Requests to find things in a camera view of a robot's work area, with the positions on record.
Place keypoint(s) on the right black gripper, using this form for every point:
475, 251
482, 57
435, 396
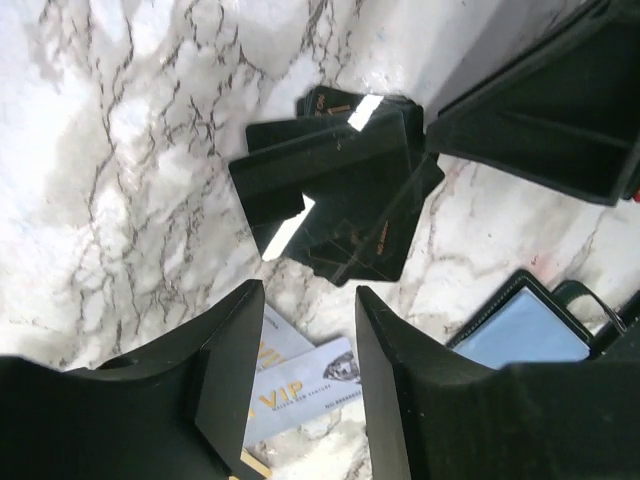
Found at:
563, 114

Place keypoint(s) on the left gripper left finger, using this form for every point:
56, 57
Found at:
174, 408

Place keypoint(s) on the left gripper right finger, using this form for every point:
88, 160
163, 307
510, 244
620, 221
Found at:
433, 414

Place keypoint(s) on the gold credit card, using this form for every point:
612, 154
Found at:
255, 464

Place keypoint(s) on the silver grey credit card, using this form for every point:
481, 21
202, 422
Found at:
296, 381

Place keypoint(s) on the black leather card holder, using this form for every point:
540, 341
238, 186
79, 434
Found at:
525, 322

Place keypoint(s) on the small black card stack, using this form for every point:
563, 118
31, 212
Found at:
340, 187

